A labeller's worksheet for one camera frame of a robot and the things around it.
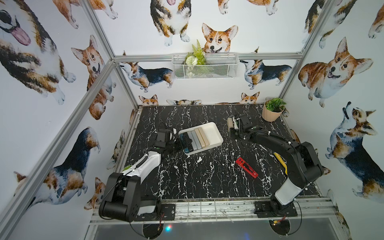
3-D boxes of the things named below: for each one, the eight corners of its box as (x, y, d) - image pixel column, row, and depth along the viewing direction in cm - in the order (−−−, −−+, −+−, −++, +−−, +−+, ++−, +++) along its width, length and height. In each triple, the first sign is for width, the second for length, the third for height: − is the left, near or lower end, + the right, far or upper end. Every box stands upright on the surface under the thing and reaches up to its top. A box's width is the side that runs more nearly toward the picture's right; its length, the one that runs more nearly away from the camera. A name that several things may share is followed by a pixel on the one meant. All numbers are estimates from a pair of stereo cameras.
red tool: (235, 162, 93) (236, 160, 91) (239, 158, 94) (239, 156, 92) (255, 178, 86) (256, 177, 84) (258, 174, 88) (260, 172, 86)
